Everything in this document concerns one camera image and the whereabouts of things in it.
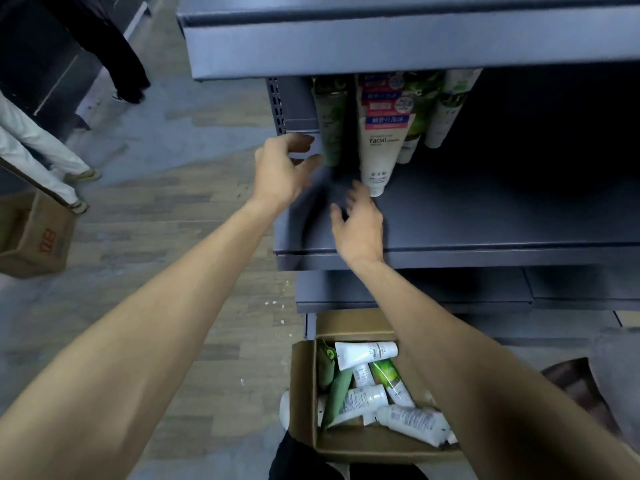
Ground person's right hand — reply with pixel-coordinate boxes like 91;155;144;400
329;180;386;266

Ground person's left hand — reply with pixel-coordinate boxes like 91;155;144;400
248;133;324;213

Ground person's left forearm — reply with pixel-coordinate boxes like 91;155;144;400
0;199;287;480

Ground person's right forearm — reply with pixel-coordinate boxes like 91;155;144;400
345;255;640;480

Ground dark green cosmetic tube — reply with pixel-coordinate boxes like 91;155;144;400
311;76;349;168

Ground perforated grey shelf upright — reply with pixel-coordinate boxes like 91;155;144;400
265;76;322;160

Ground white tube with red label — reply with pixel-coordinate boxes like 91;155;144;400
356;74;417;198

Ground green and white tube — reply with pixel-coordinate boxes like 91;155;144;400
397;71;443;165

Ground grey metal shelf board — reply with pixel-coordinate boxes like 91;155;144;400
272;152;640;272
295;267;640;315
176;0;640;82

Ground slim white tube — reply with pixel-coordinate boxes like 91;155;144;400
424;69;483;150

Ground pile of cosmetic tubes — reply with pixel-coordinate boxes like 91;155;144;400
317;340;458;449

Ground open cardboard box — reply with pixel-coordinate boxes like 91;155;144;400
289;309;467;466

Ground person's black garment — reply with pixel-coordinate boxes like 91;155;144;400
268;431;431;480

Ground cardboard box with red print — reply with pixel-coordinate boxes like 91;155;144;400
0;157;77;280

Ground dark counter cabinet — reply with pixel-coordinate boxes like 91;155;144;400
0;0;153;143

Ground person's grey trouser leg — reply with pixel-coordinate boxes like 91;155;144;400
587;326;640;453

